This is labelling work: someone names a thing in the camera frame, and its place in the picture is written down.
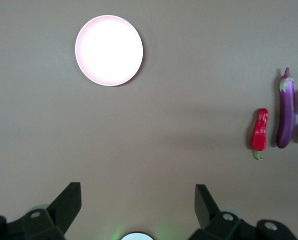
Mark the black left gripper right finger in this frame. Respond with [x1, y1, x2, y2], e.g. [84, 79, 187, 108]
[188, 184, 298, 240]

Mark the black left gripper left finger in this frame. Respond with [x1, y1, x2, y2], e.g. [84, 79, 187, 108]
[0, 181, 82, 240]

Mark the red chili pepper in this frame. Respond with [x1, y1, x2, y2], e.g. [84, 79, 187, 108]
[250, 107, 269, 161]

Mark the purple long eggplant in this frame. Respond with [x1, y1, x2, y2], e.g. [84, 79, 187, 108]
[275, 67, 296, 149]

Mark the brown tablecloth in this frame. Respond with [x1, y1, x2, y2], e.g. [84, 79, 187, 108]
[0, 0, 298, 240]

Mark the pink round plate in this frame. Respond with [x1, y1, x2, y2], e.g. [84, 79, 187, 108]
[75, 14, 144, 87]

